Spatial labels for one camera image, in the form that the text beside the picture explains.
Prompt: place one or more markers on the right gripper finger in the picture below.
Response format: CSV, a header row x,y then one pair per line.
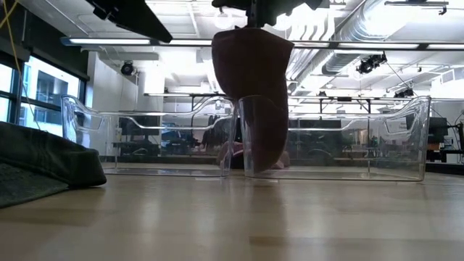
x,y
275,9
239,5

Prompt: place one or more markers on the long black overhead rail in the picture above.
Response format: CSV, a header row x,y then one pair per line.
x,y
326,98

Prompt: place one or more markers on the long ceiling light bar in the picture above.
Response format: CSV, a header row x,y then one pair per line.
x,y
108,41

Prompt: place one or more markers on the clear plastic bin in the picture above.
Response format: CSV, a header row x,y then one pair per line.
x,y
83,112
362,152

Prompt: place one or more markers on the black desk with monitor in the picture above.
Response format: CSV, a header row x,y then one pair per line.
x,y
139,127
438,127

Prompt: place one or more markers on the black ceiling spotlight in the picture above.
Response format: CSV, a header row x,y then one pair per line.
x,y
369,63
127,68

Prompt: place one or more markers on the silver ventilation duct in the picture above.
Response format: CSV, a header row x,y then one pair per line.
x,y
348,32

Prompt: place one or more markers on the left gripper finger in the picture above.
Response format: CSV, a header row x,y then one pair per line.
x,y
137,18

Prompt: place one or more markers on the maroon baseball cap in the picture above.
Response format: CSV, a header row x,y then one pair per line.
x,y
253,72

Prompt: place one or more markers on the window with dark frame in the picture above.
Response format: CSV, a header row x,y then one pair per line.
x,y
47,90

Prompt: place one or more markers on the dark green baseball cap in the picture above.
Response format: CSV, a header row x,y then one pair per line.
x,y
43,156

